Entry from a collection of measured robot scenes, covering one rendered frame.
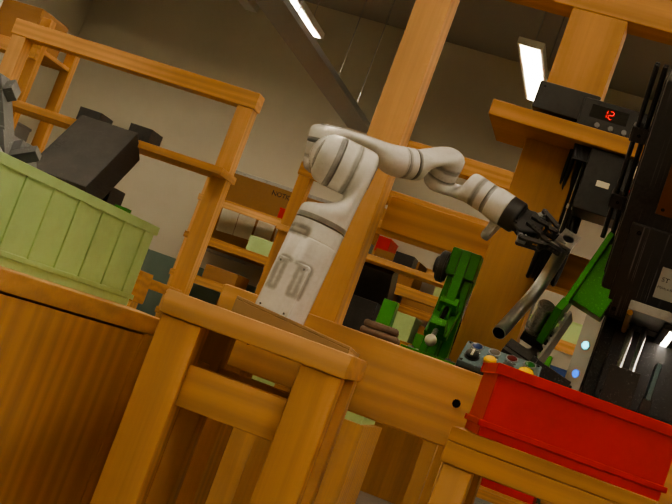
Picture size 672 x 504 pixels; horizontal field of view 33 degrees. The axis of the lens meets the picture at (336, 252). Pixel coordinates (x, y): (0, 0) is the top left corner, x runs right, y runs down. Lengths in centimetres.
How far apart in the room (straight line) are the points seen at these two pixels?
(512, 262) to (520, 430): 99
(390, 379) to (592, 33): 114
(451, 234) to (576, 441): 114
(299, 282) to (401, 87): 109
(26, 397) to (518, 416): 82
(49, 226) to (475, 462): 82
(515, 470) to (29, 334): 82
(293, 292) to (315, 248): 8
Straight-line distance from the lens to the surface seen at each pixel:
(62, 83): 789
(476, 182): 257
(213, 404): 186
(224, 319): 184
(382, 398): 219
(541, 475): 186
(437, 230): 292
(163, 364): 187
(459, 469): 187
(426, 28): 298
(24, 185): 194
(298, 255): 195
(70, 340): 207
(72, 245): 211
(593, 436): 189
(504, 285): 280
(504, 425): 187
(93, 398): 218
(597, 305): 242
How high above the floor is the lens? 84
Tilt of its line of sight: 5 degrees up
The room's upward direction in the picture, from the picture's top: 20 degrees clockwise
